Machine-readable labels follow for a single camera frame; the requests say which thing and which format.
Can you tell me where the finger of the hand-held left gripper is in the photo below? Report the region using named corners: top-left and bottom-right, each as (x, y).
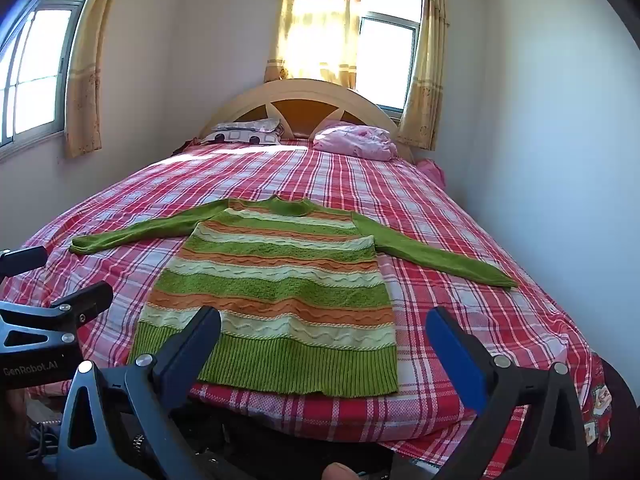
top-left (0, 281), bottom-right (115, 347)
top-left (0, 246), bottom-right (49, 279)

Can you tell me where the green orange striped knit sweater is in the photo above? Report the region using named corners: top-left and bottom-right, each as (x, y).
top-left (69, 195), bottom-right (521, 398)

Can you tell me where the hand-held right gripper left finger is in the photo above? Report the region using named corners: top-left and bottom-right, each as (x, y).
top-left (47, 306), bottom-right (222, 480)

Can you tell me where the grey patterned pillow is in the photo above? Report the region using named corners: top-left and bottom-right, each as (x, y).
top-left (200, 117), bottom-right (284, 146)

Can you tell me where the printed blanket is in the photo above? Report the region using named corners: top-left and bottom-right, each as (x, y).
top-left (582, 355), bottom-right (614, 456)

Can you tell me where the pink cloth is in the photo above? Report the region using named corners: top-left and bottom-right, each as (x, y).
top-left (415, 157), bottom-right (446, 186)

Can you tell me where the red plaid bed sheet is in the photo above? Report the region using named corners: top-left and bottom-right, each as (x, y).
top-left (0, 139), bottom-right (607, 476)

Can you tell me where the person's right hand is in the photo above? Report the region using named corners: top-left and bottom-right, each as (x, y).
top-left (321, 462), bottom-right (359, 480)

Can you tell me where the pink floral pillow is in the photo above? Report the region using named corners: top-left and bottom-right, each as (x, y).
top-left (312, 122), bottom-right (399, 162)

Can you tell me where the side window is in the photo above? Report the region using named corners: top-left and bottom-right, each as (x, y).
top-left (0, 0), bottom-right (89, 149)

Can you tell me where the arched wooden headboard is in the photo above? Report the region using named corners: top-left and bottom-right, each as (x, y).
top-left (199, 78), bottom-right (416, 163)

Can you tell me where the yellow curtain at side window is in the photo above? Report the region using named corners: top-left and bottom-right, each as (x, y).
top-left (64, 0), bottom-right (126, 159)

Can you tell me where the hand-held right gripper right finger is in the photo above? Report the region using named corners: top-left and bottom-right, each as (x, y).
top-left (426, 306), bottom-right (591, 480)

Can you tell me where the window behind headboard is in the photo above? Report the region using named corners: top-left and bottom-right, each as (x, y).
top-left (357, 0), bottom-right (426, 114)

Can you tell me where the narrow yellow curtain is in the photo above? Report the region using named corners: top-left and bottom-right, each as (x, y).
top-left (397, 0), bottom-right (451, 151)

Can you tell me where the wide sunlit yellow curtain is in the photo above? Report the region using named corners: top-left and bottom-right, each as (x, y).
top-left (263, 0), bottom-right (364, 89)

